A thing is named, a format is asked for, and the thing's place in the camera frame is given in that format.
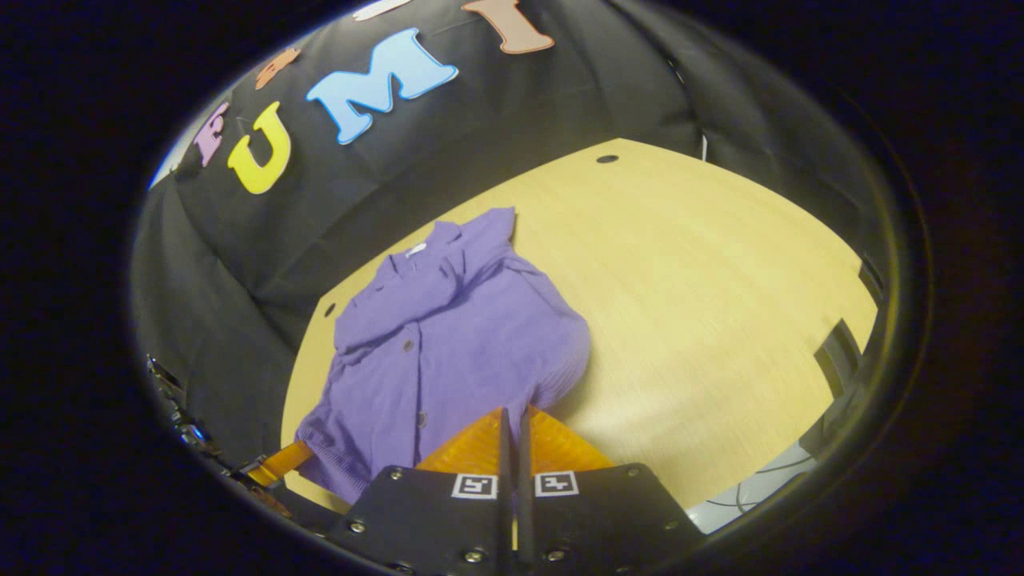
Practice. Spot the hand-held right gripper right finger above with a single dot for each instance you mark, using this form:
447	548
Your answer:
526	512

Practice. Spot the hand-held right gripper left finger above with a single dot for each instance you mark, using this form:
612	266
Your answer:
505	512

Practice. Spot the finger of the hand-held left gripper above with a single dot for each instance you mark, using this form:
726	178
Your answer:
280	462

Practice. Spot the purple button shirt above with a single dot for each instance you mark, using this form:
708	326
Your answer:
448	336

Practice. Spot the dark table fitting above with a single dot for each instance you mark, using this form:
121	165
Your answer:
836	360

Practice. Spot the black backdrop cloth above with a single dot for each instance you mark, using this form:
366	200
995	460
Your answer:
560	104

